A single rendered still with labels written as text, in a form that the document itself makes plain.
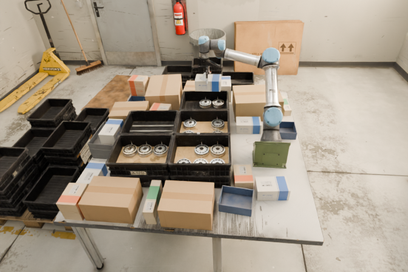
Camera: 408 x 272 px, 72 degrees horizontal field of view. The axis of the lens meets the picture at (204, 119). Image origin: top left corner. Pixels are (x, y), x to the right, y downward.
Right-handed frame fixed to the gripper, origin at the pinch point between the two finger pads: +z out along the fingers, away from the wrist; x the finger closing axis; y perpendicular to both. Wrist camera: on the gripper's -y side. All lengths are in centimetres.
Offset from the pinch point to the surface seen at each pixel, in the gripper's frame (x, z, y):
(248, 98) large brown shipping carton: -8.8, 21.1, -32.2
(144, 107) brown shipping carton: 4, 24, 55
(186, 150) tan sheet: 52, 28, 12
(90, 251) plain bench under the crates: 101, 83, 78
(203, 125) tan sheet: 23.0, 27.8, 3.0
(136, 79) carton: -33, 18, 73
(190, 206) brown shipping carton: 100, 25, 1
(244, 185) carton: 74, 36, -30
